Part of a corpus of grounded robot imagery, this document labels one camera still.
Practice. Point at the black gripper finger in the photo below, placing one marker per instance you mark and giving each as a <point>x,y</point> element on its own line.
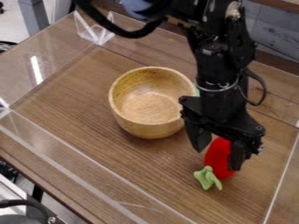
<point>238,156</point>
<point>199,134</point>

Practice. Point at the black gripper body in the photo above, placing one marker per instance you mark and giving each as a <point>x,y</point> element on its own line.
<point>222,107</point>

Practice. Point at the red plush strawberry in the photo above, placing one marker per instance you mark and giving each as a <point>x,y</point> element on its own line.
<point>216,165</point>

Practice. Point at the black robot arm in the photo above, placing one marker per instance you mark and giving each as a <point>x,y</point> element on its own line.
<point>223,49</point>

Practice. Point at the green rectangular block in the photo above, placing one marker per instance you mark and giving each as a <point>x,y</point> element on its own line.
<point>198,92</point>

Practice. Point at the wooden bowl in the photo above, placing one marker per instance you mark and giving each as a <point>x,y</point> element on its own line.
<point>143,99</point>

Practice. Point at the black table leg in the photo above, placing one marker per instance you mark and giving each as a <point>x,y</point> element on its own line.
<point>37,193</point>

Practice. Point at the clear acrylic tray enclosure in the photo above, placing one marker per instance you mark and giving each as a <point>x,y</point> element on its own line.
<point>81,109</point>

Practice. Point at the clear acrylic corner bracket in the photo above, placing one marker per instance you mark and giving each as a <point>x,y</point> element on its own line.
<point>95,33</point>

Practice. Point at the black metal bracket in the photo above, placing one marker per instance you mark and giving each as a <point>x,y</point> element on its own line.
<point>40,212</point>

